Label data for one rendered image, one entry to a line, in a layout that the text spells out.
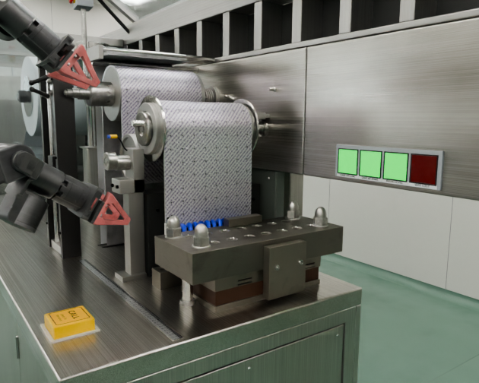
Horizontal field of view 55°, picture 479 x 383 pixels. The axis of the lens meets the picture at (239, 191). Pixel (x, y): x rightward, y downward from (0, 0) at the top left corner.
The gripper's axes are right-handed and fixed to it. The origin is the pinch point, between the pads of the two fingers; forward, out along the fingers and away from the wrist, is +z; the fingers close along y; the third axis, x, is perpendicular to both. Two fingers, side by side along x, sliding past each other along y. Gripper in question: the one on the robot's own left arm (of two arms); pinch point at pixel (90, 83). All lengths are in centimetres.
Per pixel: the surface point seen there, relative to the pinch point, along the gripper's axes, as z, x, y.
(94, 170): 34, -4, -71
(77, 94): 4.3, 2.6, -25.8
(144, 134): 15.6, -0.6, -0.2
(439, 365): 230, 17, -30
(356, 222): 273, 108, -166
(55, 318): 17.4, -40.1, 13.0
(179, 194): 28.5, -7.0, 4.0
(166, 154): 20.7, -1.9, 4.1
